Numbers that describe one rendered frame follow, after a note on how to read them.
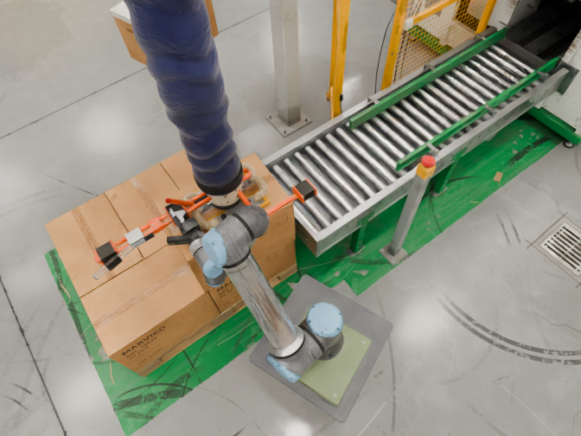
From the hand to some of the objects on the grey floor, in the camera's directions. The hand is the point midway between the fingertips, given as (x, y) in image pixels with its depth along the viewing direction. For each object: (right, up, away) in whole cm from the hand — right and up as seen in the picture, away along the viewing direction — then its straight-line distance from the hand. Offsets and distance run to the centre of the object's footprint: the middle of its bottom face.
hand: (172, 215), depth 193 cm
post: (+129, -26, +104) cm, 168 cm away
